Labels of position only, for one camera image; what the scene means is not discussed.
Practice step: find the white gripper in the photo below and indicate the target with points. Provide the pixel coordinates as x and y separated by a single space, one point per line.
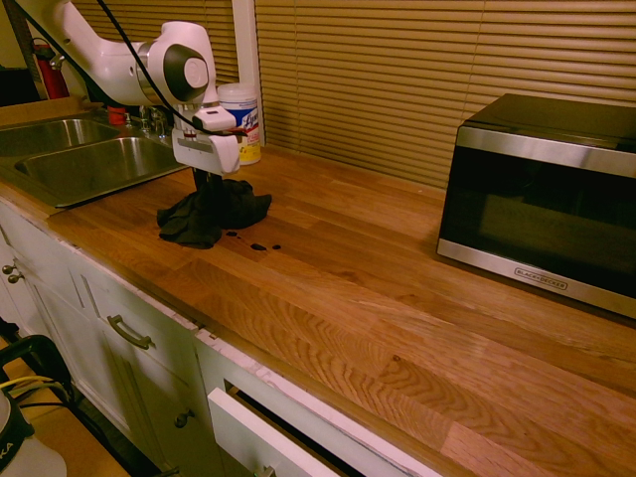
206 151

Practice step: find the dark cloth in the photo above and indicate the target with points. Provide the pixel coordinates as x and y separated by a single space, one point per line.
228 208

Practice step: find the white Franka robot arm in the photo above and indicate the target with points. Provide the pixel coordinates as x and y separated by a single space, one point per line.
124 54

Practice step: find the medium irregular dark liquid puddle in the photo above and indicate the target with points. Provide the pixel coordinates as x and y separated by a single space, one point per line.
231 233

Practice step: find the Lysol wipes canister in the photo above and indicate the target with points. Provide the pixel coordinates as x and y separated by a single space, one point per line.
246 124

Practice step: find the large elongated dark liquid puddle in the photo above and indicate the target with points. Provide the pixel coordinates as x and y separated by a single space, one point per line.
257 245

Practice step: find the chrome sink faucet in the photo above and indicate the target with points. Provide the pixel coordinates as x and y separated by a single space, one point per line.
153 121

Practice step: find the small red container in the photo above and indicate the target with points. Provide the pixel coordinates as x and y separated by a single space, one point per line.
116 115

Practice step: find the stainless steel double sink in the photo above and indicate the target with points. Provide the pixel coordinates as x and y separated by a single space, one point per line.
94 164

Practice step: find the narrow window blind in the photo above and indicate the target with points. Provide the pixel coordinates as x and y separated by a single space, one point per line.
149 12

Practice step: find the red fire extinguisher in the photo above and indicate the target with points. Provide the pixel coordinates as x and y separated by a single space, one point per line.
52 74

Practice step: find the white kitchen cabinet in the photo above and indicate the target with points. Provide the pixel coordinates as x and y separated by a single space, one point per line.
74 318

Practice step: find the round metal cabinet knob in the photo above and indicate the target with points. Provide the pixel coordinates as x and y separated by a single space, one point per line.
185 418
15 277
7 270

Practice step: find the wide window blind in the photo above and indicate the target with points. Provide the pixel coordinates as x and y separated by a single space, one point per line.
422 74

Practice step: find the white open drawer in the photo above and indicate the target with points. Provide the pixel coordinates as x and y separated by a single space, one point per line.
248 437

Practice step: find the white plastic jug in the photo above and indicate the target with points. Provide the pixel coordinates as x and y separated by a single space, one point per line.
25 447

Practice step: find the black and steel microwave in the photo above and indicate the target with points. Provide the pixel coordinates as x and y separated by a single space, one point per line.
541 199

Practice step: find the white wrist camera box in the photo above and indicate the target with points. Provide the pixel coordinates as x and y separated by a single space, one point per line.
213 118

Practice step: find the white window frame post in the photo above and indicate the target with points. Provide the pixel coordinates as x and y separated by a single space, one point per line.
246 45

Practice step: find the black metal stand frame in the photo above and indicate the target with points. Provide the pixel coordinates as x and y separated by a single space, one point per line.
45 353

